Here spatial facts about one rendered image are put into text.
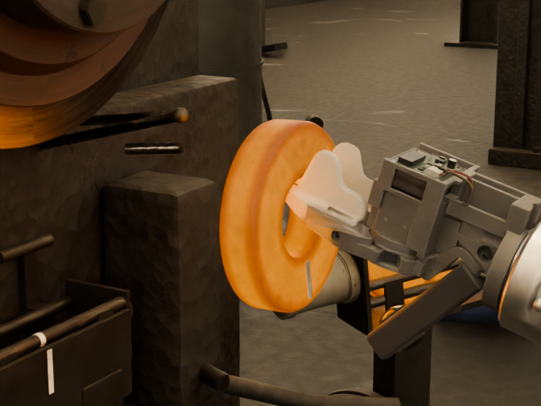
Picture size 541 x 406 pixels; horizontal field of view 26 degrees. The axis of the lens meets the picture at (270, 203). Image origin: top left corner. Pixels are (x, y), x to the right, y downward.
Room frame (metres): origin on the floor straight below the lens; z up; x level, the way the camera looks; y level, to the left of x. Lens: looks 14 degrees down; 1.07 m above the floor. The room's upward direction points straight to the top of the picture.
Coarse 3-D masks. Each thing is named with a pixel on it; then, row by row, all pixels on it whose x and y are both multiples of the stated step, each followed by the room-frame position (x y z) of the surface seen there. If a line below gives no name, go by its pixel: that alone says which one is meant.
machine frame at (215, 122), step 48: (192, 0) 1.42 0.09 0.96; (192, 48) 1.42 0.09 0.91; (144, 96) 1.26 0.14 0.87; (192, 96) 1.32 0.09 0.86; (96, 144) 1.17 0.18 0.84; (192, 144) 1.32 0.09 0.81; (0, 192) 1.05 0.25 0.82; (48, 192) 1.10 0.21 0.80; (96, 192) 1.17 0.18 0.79; (0, 240) 1.04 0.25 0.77; (96, 240) 1.16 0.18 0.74; (0, 288) 1.04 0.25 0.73; (48, 288) 1.10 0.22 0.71
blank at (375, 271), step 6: (372, 264) 1.24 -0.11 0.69; (372, 270) 1.24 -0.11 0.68; (378, 270) 1.24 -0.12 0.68; (384, 270) 1.25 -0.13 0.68; (450, 270) 1.28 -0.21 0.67; (372, 276) 1.24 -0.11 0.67; (378, 276) 1.24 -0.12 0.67; (438, 276) 1.28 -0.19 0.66; (408, 282) 1.26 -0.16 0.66; (414, 282) 1.26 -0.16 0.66; (420, 282) 1.27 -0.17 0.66; (426, 282) 1.27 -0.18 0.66; (372, 294) 1.25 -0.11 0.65; (378, 294) 1.24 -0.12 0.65; (408, 300) 1.26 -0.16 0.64
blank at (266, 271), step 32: (256, 128) 0.92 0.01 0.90; (288, 128) 0.91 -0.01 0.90; (320, 128) 0.95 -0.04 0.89; (256, 160) 0.88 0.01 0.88; (288, 160) 0.90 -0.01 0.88; (224, 192) 0.88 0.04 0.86; (256, 192) 0.86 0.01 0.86; (288, 192) 0.90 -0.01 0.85; (224, 224) 0.87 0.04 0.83; (256, 224) 0.86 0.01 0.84; (288, 224) 0.96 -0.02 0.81; (224, 256) 0.87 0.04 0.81; (256, 256) 0.86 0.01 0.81; (288, 256) 0.90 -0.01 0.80; (320, 256) 0.95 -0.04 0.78; (256, 288) 0.87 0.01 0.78; (288, 288) 0.90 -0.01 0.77; (320, 288) 0.95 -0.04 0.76
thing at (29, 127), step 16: (160, 16) 1.10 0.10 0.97; (144, 32) 1.08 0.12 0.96; (144, 48) 1.08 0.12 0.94; (128, 64) 1.06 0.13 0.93; (112, 80) 1.04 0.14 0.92; (80, 96) 1.00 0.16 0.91; (96, 96) 1.02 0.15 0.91; (112, 96) 1.04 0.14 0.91; (0, 112) 0.91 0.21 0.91; (16, 112) 0.93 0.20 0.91; (32, 112) 0.94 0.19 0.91; (48, 112) 0.96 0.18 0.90; (64, 112) 0.98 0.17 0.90; (80, 112) 1.00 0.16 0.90; (96, 112) 1.02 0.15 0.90; (0, 128) 0.91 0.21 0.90; (16, 128) 0.93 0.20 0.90; (32, 128) 0.94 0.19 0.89; (48, 128) 0.96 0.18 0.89; (64, 128) 0.98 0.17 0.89; (0, 144) 0.91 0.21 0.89; (16, 144) 0.93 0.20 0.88; (32, 144) 0.94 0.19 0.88
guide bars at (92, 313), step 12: (120, 300) 1.04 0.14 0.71; (84, 312) 1.00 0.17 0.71; (96, 312) 1.01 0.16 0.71; (108, 312) 1.02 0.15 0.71; (132, 312) 1.05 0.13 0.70; (60, 324) 0.97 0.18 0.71; (72, 324) 0.98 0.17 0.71; (84, 324) 0.99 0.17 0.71; (36, 336) 0.94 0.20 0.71; (48, 336) 0.95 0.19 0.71; (60, 336) 0.97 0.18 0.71; (12, 348) 0.92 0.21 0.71; (24, 348) 0.92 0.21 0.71; (36, 348) 0.94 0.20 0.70; (0, 360) 0.90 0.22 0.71; (12, 360) 0.91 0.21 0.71
